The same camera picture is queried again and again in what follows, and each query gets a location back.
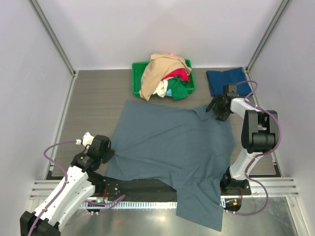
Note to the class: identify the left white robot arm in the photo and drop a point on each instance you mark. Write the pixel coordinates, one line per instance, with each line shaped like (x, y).
(80, 181)

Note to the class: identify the green t shirt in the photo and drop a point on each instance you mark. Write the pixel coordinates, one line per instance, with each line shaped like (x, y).
(178, 89)

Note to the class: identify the white slotted cable duct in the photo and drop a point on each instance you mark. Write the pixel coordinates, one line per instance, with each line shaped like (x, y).
(130, 205)

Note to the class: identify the red t shirt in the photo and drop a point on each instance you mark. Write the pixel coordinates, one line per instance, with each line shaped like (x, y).
(181, 73)

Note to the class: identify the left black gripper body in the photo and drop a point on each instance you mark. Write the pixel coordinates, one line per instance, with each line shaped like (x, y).
(107, 155)

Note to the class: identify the beige t shirt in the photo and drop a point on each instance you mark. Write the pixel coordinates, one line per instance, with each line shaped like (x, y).
(159, 66)

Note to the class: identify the grey-blue t shirt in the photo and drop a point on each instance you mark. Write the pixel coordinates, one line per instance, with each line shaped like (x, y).
(187, 149)

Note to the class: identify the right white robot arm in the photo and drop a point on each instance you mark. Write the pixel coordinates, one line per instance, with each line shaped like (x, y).
(260, 135)

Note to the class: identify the light blue t shirt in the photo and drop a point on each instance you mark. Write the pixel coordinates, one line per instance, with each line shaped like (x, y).
(169, 93)

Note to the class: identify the aluminium frame rail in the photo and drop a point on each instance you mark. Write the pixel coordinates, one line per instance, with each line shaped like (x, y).
(275, 186)

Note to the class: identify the green plastic bin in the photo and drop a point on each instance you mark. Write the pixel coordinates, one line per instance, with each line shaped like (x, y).
(138, 70)

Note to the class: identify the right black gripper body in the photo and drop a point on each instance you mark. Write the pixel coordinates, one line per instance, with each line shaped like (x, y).
(222, 113)

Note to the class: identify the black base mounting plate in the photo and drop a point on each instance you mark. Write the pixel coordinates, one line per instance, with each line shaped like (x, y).
(150, 190)

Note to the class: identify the folded dark blue t shirt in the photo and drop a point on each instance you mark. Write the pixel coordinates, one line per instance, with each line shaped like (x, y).
(218, 79)

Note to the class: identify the white t shirt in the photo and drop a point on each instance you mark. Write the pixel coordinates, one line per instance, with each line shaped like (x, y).
(161, 89)

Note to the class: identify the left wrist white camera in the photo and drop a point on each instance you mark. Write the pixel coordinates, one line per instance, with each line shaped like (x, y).
(86, 140)

